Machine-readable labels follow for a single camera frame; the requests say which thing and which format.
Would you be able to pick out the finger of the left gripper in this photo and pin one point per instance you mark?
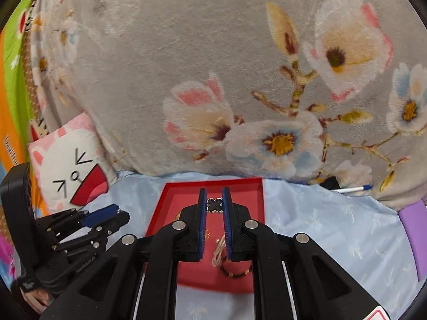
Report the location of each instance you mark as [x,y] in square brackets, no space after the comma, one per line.
[94,219]
[110,226]

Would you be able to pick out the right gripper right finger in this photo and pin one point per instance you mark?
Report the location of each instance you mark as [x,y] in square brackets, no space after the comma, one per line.
[280,287]

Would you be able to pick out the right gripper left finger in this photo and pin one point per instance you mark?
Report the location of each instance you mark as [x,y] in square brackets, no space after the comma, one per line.
[158,256]

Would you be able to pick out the left hand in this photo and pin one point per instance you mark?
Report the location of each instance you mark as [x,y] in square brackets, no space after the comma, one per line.
[38,299]

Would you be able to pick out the red cardboard tray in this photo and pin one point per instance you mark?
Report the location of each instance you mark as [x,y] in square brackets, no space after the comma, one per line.
[214,272]

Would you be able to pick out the white cartoon face pillow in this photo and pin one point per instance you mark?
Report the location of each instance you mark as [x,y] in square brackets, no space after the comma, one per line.
[71,166]

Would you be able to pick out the light blue palm bedsheet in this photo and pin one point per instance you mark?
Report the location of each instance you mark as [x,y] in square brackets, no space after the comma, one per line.
[362,235]

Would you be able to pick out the blue white pen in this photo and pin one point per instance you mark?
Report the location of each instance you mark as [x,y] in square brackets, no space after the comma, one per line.
[353,189]

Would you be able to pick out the green orange cartoon fabric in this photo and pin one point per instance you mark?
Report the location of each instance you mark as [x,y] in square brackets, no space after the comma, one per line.
[16,110]

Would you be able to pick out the purple book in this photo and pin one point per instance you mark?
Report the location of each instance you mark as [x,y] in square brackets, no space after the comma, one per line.
[414,220]

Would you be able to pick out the grey floral blanket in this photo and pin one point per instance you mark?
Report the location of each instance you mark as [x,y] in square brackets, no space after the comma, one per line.
[299,90]

